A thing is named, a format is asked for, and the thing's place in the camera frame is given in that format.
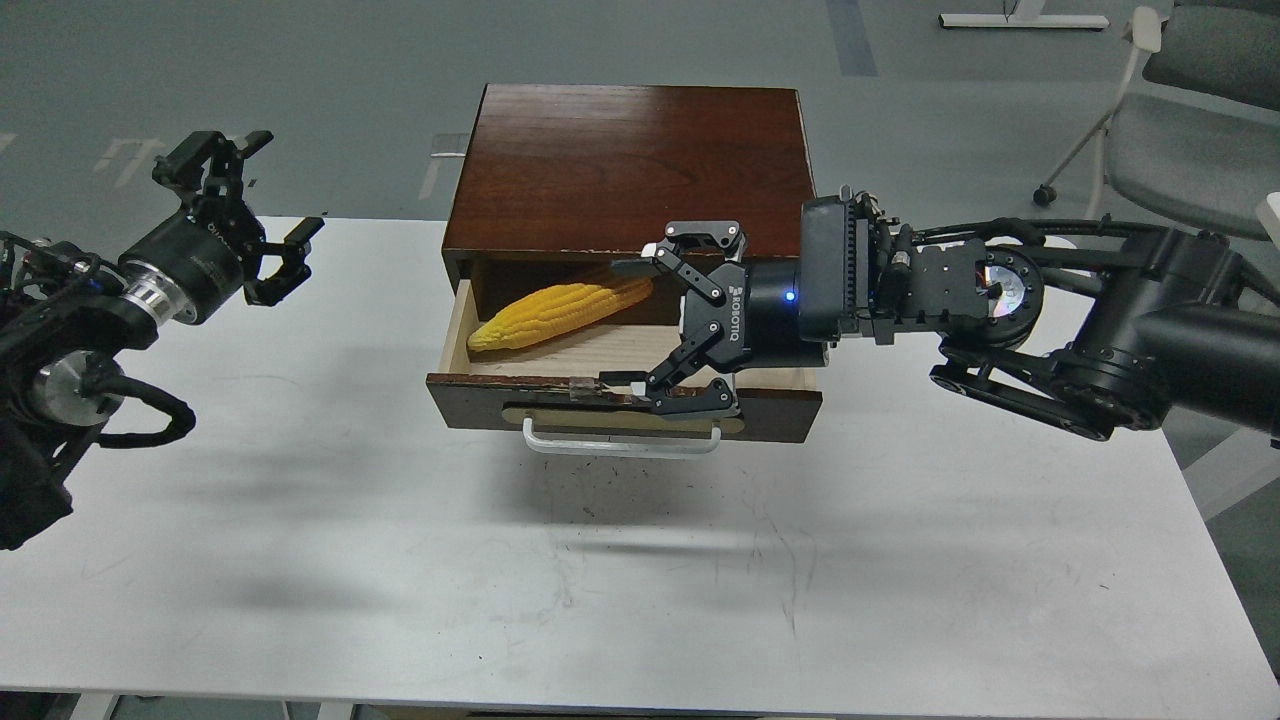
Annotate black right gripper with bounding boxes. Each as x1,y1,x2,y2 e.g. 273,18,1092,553
598,220,836,421

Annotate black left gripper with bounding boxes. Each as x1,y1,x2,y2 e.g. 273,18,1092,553
122,129,325,325

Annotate yellow corn cob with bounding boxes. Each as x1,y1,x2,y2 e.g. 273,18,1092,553
466,275,654,352

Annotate wooden drawer with white handle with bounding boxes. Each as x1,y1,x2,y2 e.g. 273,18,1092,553
426,281,823,443

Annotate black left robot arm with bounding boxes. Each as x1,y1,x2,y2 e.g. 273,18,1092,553
1,129,324,551

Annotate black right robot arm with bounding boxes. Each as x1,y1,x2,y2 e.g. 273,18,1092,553
599,190,1279,441

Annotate dark wooden drawer cabinet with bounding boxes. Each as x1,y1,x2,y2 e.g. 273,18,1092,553
442,83,815,284

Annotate white table base bar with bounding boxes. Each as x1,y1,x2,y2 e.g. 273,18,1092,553
937,1,1111,32

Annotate grey office chair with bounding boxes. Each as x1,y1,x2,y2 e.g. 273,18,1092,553
1088,1,1279,242

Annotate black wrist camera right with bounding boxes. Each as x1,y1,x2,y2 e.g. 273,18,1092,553
796,186,881,343

